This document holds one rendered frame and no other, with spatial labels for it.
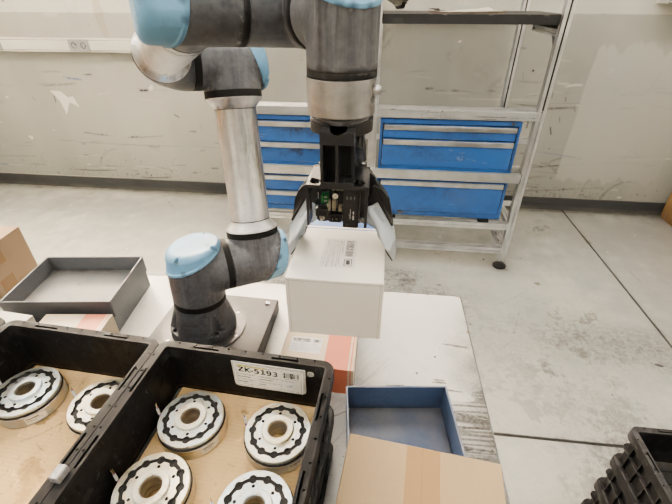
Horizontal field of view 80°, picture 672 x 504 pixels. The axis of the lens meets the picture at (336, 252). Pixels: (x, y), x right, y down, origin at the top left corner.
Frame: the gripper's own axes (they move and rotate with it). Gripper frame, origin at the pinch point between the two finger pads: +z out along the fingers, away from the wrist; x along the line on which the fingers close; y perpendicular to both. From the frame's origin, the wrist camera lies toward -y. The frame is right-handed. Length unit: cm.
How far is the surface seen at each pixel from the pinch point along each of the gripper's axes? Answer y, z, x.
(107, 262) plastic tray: -38, 33, -71
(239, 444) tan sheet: 14.0, 27.7, -14.5
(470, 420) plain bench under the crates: -3.5, 40.7, 26.2
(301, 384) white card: 5.9, 22.3, -5.9
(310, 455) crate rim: 20.1, 17.6, -1.9
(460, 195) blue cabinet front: -166, 65, 52
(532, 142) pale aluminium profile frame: -164, 33, 82
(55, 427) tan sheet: 14, 28, -45
